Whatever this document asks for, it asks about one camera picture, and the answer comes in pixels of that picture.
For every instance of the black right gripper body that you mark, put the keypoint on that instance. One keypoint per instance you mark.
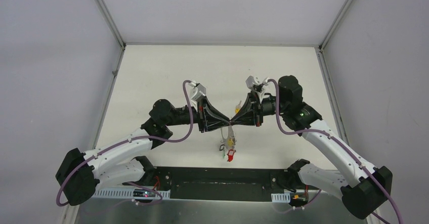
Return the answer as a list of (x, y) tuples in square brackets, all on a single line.
[(259, 108)]

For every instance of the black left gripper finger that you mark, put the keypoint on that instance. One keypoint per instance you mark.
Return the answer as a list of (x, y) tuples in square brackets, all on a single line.
[(211, 113), (212, 124)]

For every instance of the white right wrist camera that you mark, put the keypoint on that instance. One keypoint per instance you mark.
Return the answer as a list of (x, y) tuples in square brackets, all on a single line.
[(256, 84)]

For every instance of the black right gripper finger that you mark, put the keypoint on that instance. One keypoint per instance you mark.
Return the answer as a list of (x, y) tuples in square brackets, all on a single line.
[(248, 104), (246, 118)]

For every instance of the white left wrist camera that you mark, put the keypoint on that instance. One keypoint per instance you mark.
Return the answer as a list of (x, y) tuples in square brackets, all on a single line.
[(197, 93)]

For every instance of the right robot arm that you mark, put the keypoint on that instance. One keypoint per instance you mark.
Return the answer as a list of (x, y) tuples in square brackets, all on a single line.
[(358, 184)]

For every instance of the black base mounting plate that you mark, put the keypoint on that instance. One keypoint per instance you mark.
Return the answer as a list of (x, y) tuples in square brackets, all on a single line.
[(227, 184)]

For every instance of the key with yellow tag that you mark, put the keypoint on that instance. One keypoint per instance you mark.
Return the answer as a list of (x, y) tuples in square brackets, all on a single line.
[(230, 143), (238, 107)]

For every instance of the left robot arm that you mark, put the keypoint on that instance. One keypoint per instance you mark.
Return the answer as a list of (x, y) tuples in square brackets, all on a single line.
[(81, 174)]

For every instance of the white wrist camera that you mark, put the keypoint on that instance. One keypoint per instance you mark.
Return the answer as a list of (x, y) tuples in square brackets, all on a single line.
[(197, 93), (256, 84)]

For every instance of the aluminium frame rails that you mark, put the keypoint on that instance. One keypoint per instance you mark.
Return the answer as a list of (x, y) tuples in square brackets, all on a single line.
[(285, 23)]

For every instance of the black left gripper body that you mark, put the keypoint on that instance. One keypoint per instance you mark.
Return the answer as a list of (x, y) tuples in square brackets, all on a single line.
[(202, 115)]

